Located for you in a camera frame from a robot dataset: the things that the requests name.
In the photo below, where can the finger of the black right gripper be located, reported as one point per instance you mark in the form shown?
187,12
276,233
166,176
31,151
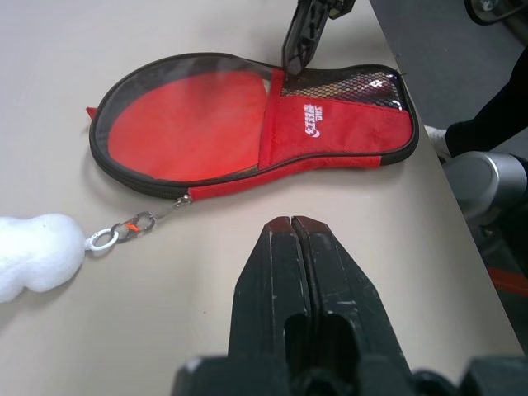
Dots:
303,37

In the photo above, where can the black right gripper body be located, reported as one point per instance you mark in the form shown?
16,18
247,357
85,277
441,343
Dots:
343,7

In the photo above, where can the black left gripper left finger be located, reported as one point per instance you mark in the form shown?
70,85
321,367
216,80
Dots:
268,280

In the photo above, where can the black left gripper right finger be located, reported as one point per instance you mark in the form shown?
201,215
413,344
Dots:
342,288

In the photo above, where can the red black paddle case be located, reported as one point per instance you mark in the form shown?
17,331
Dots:
330,136

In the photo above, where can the white fluffy pompom charm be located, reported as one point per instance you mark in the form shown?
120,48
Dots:
37,255

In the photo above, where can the black office chair base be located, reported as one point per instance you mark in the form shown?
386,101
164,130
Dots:
491,11

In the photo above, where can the white shoe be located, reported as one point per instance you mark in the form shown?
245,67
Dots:
438,138

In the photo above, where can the black trouser leg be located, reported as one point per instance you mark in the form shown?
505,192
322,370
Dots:
491,119

